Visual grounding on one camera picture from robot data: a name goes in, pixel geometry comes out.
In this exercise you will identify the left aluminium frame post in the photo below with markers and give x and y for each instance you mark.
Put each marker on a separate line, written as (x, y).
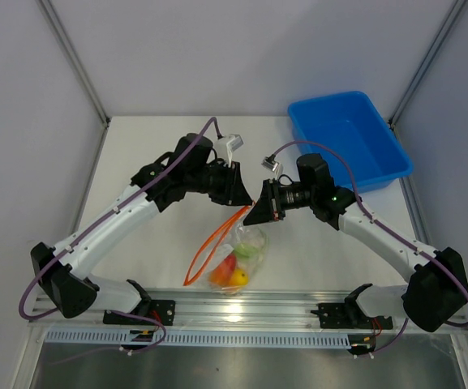
(69, 51)

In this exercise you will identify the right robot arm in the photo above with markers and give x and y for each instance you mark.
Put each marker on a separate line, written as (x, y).
(435, 285)

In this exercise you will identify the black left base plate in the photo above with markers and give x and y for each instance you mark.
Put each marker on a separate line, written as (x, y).
(162, 311)

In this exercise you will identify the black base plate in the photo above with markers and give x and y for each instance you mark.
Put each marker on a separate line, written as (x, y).
(348, 316)
(162, 311)

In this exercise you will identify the orange red mango toy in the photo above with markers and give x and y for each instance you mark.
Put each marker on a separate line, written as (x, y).
(222, 273)

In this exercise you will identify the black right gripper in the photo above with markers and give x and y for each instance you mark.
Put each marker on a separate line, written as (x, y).
(268, 207)

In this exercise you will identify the clear zip top bag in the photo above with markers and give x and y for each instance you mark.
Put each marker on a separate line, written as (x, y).
(212, 252)

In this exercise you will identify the yellow orange mango toy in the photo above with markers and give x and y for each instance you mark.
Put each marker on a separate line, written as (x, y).
(239, 278)

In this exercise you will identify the right aluminium frame post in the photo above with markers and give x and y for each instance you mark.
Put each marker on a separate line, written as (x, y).
(450, 21)

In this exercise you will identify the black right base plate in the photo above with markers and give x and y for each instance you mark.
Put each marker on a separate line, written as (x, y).
(348, 316)

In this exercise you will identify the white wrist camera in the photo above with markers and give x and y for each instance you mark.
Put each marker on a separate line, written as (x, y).
(226, 146)
(271, 164)

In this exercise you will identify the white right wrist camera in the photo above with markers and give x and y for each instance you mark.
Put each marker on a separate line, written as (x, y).
(271, 164)

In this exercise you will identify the aluminium mounting rail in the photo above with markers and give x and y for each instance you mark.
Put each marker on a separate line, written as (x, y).
(211, 311)

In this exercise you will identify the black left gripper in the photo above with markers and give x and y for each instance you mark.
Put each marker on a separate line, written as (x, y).
(234, 192)

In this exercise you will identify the blue plastic bin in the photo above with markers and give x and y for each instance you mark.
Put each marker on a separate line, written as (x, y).
(350, 125)

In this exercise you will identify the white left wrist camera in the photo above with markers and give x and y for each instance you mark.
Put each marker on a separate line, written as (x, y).
(226, 146)

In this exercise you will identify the white green cauliflower toy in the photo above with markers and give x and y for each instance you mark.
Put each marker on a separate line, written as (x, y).
(251, 249)

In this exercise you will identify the white slotted cable duct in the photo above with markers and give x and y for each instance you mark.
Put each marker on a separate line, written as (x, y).
(254, 339)

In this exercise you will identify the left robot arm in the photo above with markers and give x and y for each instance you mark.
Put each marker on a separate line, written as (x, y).
(197, 165)

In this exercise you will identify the aluminium frame post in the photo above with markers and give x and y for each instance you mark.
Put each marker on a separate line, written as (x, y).
(450, 21)
(69, 51)

